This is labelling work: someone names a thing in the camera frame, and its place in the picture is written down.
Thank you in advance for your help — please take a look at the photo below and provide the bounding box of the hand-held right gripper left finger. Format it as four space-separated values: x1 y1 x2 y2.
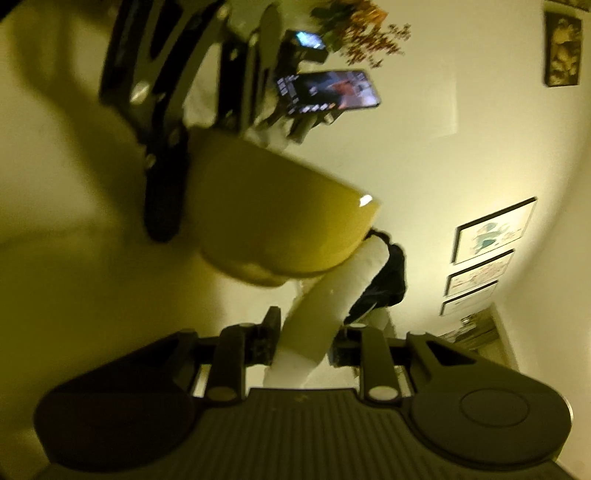
137 305 282 404

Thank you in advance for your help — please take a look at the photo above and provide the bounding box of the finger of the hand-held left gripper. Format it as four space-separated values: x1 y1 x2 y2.
98 0 223 244
216 30 267 136

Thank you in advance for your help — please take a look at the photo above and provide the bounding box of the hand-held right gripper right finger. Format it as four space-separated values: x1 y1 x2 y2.
332 323 475 402

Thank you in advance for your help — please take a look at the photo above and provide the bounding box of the white sponge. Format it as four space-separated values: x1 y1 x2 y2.
264 235 391 389

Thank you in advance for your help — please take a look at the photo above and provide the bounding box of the yellow white ceramic bowl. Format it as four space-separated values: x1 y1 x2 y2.
185 128 383 288

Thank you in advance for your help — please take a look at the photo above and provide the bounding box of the black phone stand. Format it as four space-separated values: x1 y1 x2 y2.
256 108 338 145

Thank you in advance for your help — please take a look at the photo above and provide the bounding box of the black fluffy coat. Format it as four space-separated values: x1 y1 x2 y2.
344 231 407 326

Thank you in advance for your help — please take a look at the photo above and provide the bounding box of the smartphone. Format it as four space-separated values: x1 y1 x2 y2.
276 69 382 115

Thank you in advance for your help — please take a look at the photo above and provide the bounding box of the framed pale picture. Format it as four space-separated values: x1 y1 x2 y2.
438 280 499 317

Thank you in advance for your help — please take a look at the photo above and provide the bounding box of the framed pink tree picture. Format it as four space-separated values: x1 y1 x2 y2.
444 249 515 297

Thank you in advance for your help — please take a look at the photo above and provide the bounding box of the orange red flower bouquet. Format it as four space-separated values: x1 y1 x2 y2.
311 0 411 68

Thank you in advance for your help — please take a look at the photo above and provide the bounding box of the framed green tree picture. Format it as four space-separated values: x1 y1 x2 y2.
451 197 537 265

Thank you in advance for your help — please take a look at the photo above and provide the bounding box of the dark canvas picture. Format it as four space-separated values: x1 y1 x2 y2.
544 2 583 88

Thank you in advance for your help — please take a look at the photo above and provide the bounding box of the small camera with lit screen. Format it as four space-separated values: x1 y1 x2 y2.
285 30 329 65

